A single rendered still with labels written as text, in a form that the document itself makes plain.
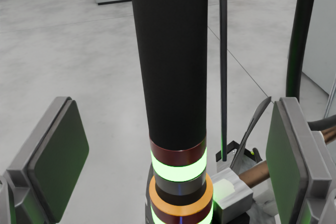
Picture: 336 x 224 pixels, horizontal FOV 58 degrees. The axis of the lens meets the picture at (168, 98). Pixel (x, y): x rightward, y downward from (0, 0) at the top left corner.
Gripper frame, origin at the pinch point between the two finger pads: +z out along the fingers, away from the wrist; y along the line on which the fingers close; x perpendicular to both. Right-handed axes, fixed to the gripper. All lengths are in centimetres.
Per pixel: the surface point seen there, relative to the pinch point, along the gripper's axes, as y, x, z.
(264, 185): 16, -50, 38
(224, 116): 2.4, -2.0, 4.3
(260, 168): 6.0, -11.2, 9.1
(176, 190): -0.3, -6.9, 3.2
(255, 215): 13, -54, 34
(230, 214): 3.4, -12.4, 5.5
